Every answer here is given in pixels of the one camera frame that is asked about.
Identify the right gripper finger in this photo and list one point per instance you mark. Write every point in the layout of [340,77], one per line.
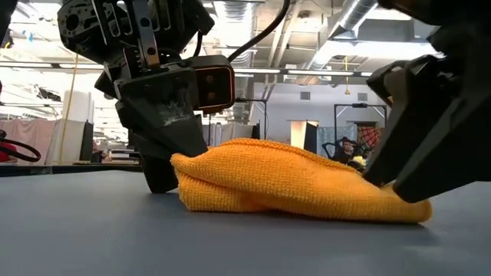
[452,157]
[418,115]

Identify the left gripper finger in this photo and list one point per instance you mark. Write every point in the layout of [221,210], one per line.
[169,130]
[159,176]

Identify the orange microfibre towel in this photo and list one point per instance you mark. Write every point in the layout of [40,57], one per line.
[287,180]

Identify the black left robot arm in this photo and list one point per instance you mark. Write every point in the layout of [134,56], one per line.
[172,23]

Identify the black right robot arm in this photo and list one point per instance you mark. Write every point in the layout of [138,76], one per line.
[441,9]

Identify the red orange patterned poster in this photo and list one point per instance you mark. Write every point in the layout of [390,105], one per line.
[370,136]

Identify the person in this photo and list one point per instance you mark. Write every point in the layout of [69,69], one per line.
[347,147]
[3,155]

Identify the black divider panel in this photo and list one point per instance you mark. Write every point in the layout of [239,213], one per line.
[87,142]

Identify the long ceiling light strip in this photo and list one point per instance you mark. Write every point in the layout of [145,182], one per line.
[318,72]

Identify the tall black panel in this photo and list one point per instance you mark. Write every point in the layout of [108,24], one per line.
[311,138]

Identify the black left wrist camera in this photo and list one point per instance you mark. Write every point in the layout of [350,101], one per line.
[215,84]

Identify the silver round ventilation duct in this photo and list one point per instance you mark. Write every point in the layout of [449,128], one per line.
[238,15]
[353,15]

